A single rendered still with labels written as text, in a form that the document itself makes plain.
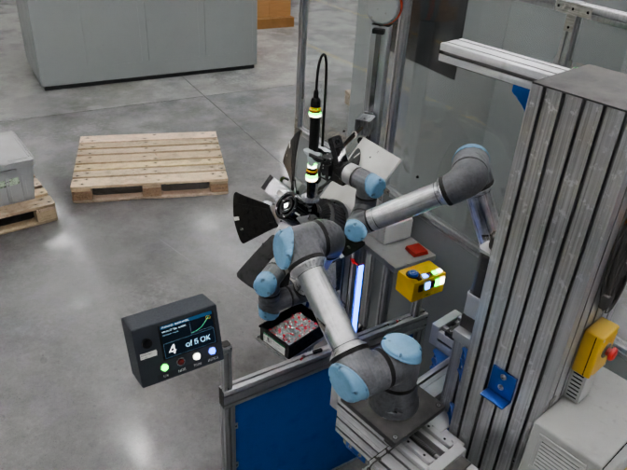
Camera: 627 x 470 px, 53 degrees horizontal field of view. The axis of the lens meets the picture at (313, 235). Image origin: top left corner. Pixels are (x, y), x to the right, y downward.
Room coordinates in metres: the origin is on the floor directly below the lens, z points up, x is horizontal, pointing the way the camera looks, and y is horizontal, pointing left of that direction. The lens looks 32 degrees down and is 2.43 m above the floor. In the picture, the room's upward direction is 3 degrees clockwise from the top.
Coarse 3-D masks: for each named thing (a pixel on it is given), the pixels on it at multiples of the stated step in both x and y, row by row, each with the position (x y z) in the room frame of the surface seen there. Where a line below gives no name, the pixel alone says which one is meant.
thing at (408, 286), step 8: (424, 264) 2.04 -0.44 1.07; (432, 264) 2.04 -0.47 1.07; (400, 272) 1.97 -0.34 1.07; (424, 272) 1.98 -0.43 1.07; (440, 272) 1.99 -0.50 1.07; (400, 280) 1.97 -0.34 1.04; (408, 280) 1.93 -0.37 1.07; (416, 280) 1.93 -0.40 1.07; (424, 280) 1.93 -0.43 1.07; (432, 280) 1.95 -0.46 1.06; (400, 288) 1.96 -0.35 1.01; (408, 288) 1.93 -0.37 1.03; (416, 288) 1.91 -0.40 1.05; (424, 288) 1.93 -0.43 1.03; (432, 288) 1.96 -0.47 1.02; (440, 288) 1.98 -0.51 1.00; (408, 296) 1.92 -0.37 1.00; (416, 296) 1.92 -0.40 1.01; (424, 296) 1.94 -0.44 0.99
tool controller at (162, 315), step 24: (144, 312) 1.45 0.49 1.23; (168, 312) 1.44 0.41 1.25; (192, 312) 1.44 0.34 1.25; (216, 312) 1.47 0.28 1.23; (144, 336) 1.35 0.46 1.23; (168, 336) 1.38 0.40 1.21; (192, 336) 1.41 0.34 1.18; (216, 336) 1.45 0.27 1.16; (144, 360) 1.33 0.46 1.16; (168, 360) 1.36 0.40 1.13; (192, 360) 1.39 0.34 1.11; (216, 360) 1.43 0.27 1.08; (144, 384) 1.30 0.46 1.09
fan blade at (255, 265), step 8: (272, 240) 2.12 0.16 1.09; (264, 248) 2.10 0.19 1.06; (272, 248) 2.10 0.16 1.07; (256, 256) 2.08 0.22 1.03; (264, 256) 2.08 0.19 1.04; (248, 264) 2.07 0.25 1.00; (256, 264) 2.06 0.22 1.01; (264, 264) 2.05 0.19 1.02; (240, 272) 2.05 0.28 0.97; (248, 272) 2.04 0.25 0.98; (256, 272) 2.04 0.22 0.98; (288, 272) 2.04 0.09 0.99; (248, 280) 2.02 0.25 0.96; (288, 280) 2.02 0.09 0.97
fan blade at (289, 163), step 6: (300, 132) 2.43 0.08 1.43; (294, 138) 2.46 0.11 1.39; (288, 144) 2.51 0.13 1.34; (294, 144) 2.43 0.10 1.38; (288, 150) 2.49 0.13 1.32; (294, 150) 2.40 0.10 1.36; (288, 156) 2.46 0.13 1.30; (294, 156) 2.37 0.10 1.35; (288, 162) 2.45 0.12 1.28; (294, 162) 2.34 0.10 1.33; (288, 168) 2.44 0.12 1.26; (294, 168) 2.32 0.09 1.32; (288, 174) 2.44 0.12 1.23; (294, 174) 2.30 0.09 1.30; (294, 180) 2.29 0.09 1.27
